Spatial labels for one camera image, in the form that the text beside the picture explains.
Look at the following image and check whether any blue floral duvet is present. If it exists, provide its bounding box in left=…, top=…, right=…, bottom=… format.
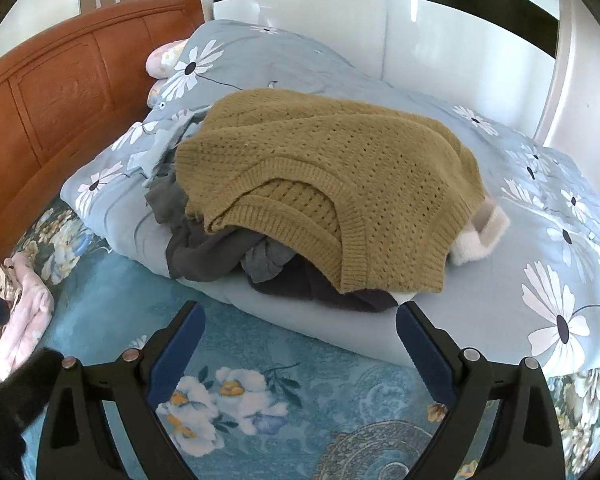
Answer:
left=60, top=19, right=600, bottom=377

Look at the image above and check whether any pink fleece cloth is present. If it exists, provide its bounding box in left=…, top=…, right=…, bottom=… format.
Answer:
left=0, top=252, right=56, bottom=391

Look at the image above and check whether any dark grey garment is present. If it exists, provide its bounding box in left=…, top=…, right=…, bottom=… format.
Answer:
left=166, top=220, right=261, bottom=282

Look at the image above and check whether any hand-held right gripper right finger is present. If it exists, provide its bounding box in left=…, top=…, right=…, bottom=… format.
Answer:
left=395, top=301, right=567, bottom=480

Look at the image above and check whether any white wardrobe with black stripes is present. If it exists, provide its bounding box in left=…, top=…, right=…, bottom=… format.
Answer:
left=211, top=0, right=600, bottom=153

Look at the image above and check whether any blue-grey garment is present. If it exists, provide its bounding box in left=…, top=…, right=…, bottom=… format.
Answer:
left=242, top=240, right=297, bottom=283

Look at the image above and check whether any grey-green garment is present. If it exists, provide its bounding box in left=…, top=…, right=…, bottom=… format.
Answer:
left=144, top=172, right=193, bottom=225

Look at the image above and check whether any white fluffy garment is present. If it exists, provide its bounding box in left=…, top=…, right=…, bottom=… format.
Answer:
left=450, top=199, right=511, bottom=267

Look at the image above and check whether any black garment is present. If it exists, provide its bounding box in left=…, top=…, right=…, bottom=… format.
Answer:
left=250, top=259, right=400, bottom=314

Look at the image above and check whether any wooden headboard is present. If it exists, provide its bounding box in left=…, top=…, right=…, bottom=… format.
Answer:
left=0, top=0, right=206, bottom=261

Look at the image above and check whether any pink floral pillow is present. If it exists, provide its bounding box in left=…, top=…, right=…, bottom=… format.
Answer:
left=145, top=39, right=191, bottom=107

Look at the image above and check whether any tan knit sweater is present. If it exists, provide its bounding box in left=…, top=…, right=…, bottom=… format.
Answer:
left=174, top=88, right=485, bottom=295

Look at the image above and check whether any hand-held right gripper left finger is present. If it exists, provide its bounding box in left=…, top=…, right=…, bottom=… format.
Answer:
left=36, top=300, right=207, bottom=480

